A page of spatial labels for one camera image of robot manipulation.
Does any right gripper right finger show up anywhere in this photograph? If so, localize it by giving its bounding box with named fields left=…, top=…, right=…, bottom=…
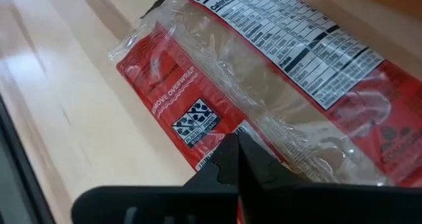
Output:
left=237, top=133, right=422, bottom=224

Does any red popcorn bag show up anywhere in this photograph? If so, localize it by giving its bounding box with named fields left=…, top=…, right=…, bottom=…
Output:
left=107, top=0, right=422, bottom=188

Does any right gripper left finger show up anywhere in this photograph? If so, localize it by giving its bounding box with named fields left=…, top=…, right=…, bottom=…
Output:
left=71, top=133, right=239, bottom=224

